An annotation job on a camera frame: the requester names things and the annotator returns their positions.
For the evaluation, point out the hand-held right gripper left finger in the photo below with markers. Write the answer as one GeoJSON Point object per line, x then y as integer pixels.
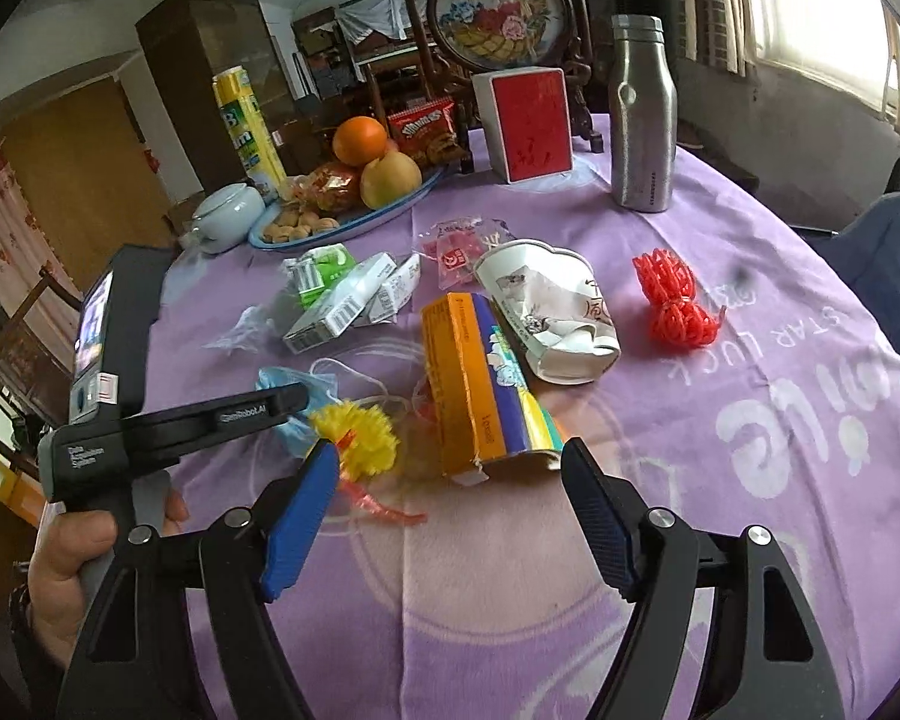
{"type": "Point", "coordinates": [300, 521]}

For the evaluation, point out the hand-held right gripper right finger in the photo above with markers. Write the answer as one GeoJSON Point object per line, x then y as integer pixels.
{"type": "Point", "coordinates": [600, 532]}

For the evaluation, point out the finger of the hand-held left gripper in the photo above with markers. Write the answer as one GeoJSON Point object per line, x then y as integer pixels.
{"type": "Point", "coordinates": [217, 420]}

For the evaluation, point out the yellow plastic flower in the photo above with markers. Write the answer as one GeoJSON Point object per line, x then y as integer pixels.
{"type": "Point", "coordinates": [364, 442]}

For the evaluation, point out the clear plastic bag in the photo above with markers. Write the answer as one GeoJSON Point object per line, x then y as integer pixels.
{"type": "Point", "coordinates": [251, 322]}

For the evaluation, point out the blue face mask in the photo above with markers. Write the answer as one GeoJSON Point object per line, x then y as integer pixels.
{"type": "Point", "coordinates": [322, 394]}

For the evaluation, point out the crushed white paper cup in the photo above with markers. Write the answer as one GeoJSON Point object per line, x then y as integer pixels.
{"type": "Point", "coordinates": [555, 292]}

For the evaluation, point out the person's left hand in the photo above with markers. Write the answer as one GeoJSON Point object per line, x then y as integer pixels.
{"type": "Point", "coordinates": [60, 562]}

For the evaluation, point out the purple printed tablecloth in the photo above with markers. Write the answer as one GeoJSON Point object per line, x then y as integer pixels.
{"type": "Point", "coordinates": [720, 540]}

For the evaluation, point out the large white medicine box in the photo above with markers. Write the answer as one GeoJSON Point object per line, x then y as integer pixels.
{"type": "Point", "coordinates": [337, 307]}

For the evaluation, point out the floral curtain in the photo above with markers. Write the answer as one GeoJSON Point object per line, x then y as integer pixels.
{"type": "Point", "coordinates": [0, 225]}

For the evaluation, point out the white lidded ceramic pot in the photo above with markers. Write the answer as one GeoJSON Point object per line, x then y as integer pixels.
{"type": "Point", "coordinates": [225, 214]}

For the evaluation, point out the wooden door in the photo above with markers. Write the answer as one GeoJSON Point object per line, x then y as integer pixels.
{"type": "Point", "coordinates": [67, 165]}

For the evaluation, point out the green and white small box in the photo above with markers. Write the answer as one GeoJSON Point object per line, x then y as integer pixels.
{"type": "Point", "coordinates": [330, 262]}

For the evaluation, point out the pile of walnuts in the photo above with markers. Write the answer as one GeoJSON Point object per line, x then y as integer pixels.
{"type": "Point", "coordinates": [300, 226]}

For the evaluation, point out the orange cardboard box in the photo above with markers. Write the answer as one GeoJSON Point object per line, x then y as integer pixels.
{"type": "Point", "coordinates": [457, 375]}

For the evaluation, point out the small white medicine box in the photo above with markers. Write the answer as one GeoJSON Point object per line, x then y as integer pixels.
{"type": "Point", "coordinates": [394, 289]}

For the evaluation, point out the yellow green tall can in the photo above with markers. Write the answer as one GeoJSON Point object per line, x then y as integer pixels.
{"type": "Point", "coordinates": [244, 120]}

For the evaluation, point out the orange wrapped snack packet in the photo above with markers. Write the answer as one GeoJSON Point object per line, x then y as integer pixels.
{"type": "Point", "coordinates": [334, 187]}

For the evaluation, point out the blue oval plate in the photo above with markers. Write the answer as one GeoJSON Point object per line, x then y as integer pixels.
{"type": "Point", "coordinates": [390, 216]}

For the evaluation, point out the pink candy wrapper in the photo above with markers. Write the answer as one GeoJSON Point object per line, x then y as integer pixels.
{"type": "Point", "coordinates": [454, 255]}

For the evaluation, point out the yellow pear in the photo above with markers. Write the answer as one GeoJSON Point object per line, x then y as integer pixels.
{"type": "Point", "coordinates": [390, 180]}

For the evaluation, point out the wooden cabinet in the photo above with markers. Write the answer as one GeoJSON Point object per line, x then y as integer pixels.
{"type": "Point", "coordinates": [187, 52]}

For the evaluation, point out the orange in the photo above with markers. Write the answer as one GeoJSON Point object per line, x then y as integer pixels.
{"type": "Point", "coordinates": [360, 139]}

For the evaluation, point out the red snack packet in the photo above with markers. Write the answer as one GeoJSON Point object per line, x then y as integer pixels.
{"type": "Point", "coordinates": [420, 124]}

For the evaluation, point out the blue chair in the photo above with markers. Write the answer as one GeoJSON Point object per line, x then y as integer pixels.
{"type": "Point", "coordinates": [892, 240]}

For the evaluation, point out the red and white box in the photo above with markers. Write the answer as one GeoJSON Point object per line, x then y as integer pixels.
{"type": "Point", "coordinates": [529, 124]}

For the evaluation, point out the round embroidered floral screen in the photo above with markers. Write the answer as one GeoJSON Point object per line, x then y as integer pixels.
{"type": "Point", "coordinates": [495, 15]}

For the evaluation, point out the bright window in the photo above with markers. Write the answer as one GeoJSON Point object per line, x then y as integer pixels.
{"type": "Point", "coordinates": [795, 15]}

